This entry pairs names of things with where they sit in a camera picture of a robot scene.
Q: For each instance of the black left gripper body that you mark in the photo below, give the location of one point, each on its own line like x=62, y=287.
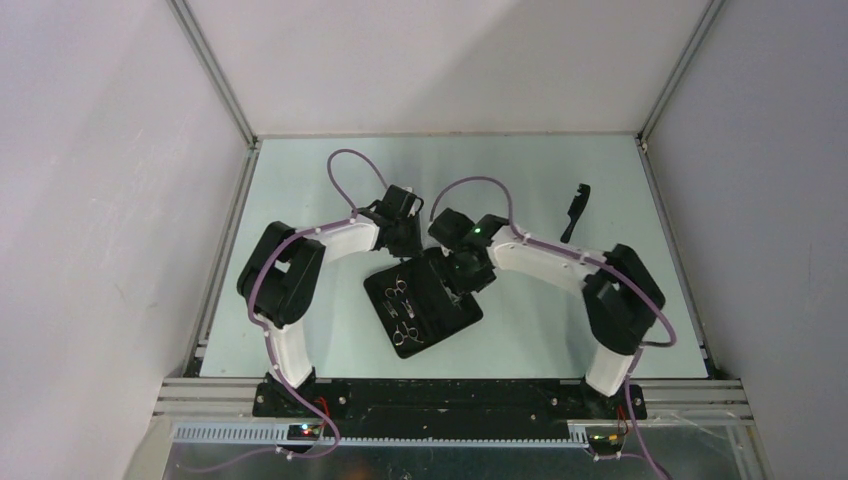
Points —
x=408, y=240

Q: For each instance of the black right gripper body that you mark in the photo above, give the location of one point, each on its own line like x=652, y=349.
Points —
x=464, y=276

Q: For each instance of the black zip tool case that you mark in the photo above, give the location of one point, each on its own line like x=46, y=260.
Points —
x=439, y=313

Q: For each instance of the silver straight scissors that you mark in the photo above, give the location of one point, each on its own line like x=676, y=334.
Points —
x=399, y=292

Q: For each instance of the silver thinning scissors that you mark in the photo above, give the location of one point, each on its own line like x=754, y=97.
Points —
x=404, y=334

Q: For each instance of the black tapered comb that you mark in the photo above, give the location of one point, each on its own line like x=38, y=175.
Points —
x=575, y=210

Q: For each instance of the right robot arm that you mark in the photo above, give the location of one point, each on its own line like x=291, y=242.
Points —
x=621, y=298

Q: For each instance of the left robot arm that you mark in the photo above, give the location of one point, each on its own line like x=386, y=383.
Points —
x=279, y=280

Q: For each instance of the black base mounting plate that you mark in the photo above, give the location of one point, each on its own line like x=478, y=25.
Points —
x=448, y=408

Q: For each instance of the aluminium left table rail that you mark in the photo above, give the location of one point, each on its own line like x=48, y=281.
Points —
x=203, y=323

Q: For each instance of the aluminium table rail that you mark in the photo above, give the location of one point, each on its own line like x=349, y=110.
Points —
x=203, y=323
x=680, y=272

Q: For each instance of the aluminium right table rail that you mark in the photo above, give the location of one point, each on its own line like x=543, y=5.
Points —
x=680, y=272

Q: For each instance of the aluminium left corner post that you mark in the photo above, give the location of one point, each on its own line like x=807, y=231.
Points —
x=200, y=45

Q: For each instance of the grey slotted cable duct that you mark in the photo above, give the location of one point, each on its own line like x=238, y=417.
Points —
x=273, y=434

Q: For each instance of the aluminium corner frame post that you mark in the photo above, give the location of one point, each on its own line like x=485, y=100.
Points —
x=693, y=44

